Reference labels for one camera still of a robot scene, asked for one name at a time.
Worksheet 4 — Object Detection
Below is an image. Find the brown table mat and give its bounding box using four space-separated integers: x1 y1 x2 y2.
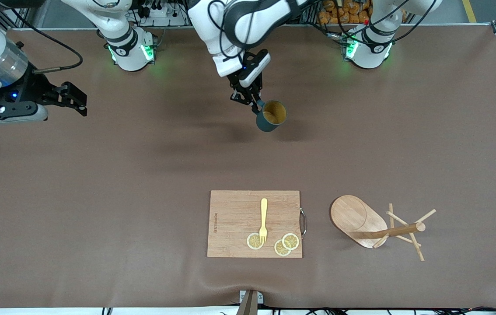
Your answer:
0 24 496 309

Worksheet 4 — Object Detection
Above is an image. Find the teal cup yellow inside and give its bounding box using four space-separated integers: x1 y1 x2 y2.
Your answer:
255 100 287 133

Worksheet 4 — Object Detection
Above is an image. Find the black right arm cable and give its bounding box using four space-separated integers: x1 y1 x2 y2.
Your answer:
10 7 84 74

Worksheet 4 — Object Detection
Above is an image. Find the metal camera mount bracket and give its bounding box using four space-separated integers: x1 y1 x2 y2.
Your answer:
235 289 264 315

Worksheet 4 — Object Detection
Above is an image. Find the bag of orange snacks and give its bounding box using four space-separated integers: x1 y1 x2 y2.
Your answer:
316 0 374 25

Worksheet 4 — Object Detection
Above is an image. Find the wooden cutting board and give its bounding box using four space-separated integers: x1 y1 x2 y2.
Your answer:
207 190 304 259

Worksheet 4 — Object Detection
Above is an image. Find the white power strip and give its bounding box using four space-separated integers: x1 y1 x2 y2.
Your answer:
136 0 188 27

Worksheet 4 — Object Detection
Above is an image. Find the wooden mug tree rack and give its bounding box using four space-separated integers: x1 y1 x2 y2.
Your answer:
329 195 437 262

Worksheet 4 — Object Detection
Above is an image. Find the lemon slice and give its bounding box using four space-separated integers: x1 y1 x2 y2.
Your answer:
274 239 292 257
246 232 265 251
282 233 300 251

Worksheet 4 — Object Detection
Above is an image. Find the yellow plastic fork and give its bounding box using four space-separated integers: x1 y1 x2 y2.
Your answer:
258 198 269 245

